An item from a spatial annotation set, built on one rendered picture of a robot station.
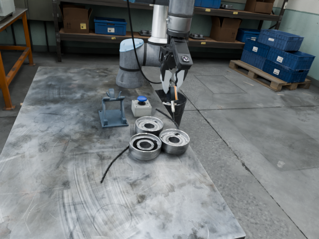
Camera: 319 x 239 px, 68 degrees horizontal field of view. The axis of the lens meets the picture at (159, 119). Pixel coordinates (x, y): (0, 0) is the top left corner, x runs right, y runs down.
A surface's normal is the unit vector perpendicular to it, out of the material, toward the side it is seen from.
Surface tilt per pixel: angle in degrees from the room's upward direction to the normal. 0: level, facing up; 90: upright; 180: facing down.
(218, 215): 0
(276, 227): 0
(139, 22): 90
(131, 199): 0
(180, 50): 31
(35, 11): 90
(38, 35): 90
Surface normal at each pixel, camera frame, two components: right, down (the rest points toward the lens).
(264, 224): 0.11, -0.86
